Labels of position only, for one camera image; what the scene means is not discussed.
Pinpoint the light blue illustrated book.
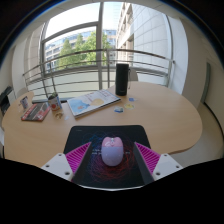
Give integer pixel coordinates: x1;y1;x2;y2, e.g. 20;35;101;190
66;89;122;119

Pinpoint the black office printer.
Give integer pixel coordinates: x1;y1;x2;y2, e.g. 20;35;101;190
0;85;16;116

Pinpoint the red magazine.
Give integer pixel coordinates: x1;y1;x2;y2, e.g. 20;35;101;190
20;101;52;122

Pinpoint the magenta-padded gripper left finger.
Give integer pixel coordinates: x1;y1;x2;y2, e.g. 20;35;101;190
40;141;93;183

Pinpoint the metal balcony railing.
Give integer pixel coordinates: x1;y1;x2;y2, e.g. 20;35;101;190
22;48;176;98

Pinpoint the lilac computer mouse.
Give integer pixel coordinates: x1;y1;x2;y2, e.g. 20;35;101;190
100;135;124;167

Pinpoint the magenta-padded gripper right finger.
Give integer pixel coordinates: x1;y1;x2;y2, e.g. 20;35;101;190
133;141;184;185

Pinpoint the black printed mouse pad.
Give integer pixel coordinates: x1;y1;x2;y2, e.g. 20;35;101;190
63;125;152;188

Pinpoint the black cylindrical tumbler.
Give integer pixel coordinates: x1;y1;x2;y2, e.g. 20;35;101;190
115;62;130;97

